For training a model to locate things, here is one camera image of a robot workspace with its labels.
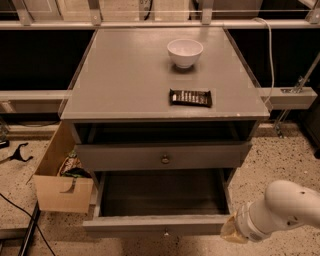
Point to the yellowish padded gripper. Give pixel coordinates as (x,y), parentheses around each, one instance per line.
(246,222)

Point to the grey drawer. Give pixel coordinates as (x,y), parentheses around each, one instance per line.
(164,156)
(160,203)

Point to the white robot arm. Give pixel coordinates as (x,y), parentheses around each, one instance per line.
(285,206)

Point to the grey top drawer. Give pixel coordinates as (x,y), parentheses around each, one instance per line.
(164,156)

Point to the grey wooden drawer cabinet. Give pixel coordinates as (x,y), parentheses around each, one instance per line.
(121,96)

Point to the dark wrapped candy bar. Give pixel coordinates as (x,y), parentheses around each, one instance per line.
(190,98)

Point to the snack bags in box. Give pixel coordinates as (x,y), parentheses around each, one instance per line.
(72,167)

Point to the cardboard box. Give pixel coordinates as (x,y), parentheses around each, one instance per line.
(54,192)

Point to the white ceramic bowl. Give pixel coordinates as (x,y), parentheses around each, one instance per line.
(184,52)

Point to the black tool on floor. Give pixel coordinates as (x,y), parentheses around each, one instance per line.
(17,155)

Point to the metal rail frame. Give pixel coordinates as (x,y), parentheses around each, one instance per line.
(97,14)

